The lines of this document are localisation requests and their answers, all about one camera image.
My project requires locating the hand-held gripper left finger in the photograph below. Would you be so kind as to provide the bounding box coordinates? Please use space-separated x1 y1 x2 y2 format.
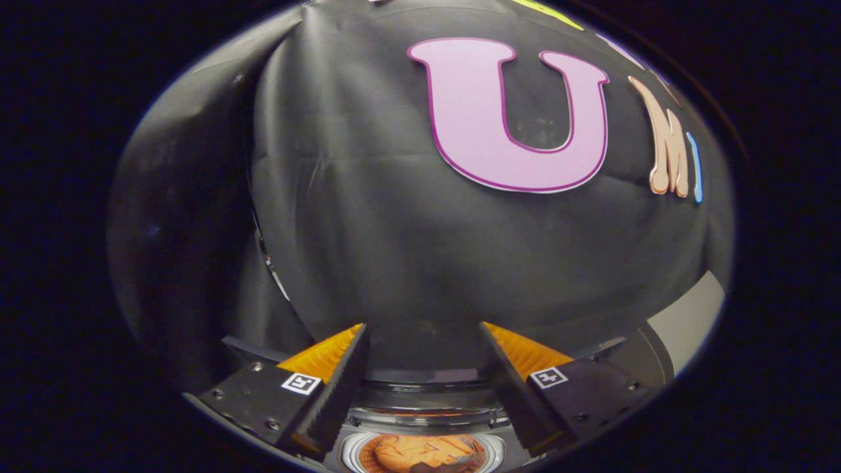
184 322 370 461

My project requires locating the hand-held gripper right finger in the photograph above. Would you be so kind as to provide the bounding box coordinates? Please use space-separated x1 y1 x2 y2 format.
478 321 658 459

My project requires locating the grey washing machine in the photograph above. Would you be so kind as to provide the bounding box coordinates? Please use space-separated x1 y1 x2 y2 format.
222 335 628 473

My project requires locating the yellow shirt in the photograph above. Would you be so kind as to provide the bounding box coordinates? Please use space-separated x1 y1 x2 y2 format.
375 434 487 473

